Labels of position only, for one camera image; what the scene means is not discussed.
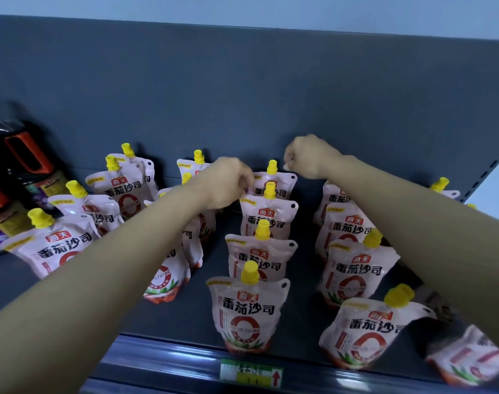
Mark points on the person's left hand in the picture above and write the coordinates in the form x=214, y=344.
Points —
x=222, y=182

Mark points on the person's right fingers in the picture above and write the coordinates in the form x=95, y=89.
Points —
x=291, y=156

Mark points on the person's right forearm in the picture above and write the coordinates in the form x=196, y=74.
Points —
x=421, y=233

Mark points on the slotted grey shelf upright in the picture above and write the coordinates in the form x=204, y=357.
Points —
x=485, y=175

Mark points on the dark grey metal shelf unit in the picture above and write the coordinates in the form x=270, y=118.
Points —
x=233, y=98

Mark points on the white yellow-capped sauce pouch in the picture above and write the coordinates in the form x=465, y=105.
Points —
x=280, y=182

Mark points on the person's right hand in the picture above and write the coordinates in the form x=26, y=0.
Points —
x=315, y=157

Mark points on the person's left forearm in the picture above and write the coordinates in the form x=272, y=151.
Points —
x=110, y=279

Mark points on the blue-grey shelf price rail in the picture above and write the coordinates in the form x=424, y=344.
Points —
x=159, y=365

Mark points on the rows of white sauce pouches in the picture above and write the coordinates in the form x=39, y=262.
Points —
x=249, y=311

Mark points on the green and yellow price tag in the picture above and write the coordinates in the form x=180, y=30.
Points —
x=249, y=373

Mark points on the person's left fingers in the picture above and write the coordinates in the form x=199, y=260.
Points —
x=245, y=178

